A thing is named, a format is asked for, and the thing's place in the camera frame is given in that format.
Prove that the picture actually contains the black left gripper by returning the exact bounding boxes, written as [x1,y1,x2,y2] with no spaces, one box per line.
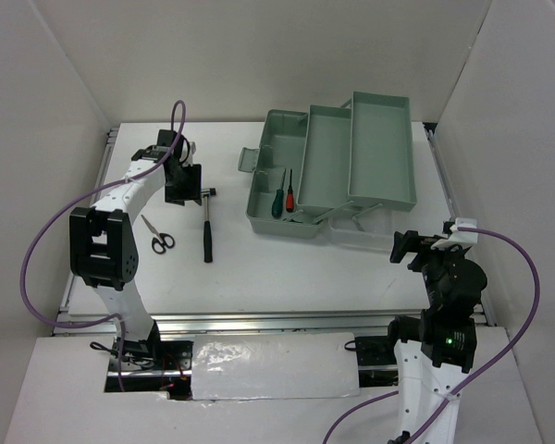
[165,162,203,206]

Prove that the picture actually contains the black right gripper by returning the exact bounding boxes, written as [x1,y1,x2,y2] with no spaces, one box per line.
[389,228,466,306]

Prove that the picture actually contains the black handled scissors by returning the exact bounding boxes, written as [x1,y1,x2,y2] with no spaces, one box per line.
[141,215,176,254]

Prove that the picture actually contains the small hammer black handle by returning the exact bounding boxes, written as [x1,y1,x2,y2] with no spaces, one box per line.
[202,188,216,264]

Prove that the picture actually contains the large green handled screwdriver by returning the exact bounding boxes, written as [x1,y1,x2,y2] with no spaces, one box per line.
[271,171,286,219]

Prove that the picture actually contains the red handled screwdriver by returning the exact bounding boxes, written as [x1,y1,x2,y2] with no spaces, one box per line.
[285,169,295,213]

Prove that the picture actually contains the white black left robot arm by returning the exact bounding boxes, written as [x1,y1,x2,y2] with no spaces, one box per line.
[69,129,204,369]

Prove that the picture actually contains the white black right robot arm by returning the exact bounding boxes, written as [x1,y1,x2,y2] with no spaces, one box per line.
[384,230,487,443]

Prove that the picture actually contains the green cantilever toolbox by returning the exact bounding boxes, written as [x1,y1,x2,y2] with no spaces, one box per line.
[238,92,417,239]

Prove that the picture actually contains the white foil cover sheet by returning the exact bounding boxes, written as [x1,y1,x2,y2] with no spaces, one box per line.
[191,332,360,401]

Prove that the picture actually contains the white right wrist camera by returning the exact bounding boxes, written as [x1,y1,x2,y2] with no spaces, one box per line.
[431,217,478,251]

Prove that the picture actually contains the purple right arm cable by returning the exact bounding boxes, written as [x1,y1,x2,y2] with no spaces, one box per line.
[321,221,542,444]

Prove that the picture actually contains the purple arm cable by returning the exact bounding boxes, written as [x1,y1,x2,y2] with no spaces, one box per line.
[321,221,542,444]
[19,99,189,392]

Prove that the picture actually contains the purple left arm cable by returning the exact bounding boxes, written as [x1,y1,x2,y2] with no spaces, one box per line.
[19,99,189,392]

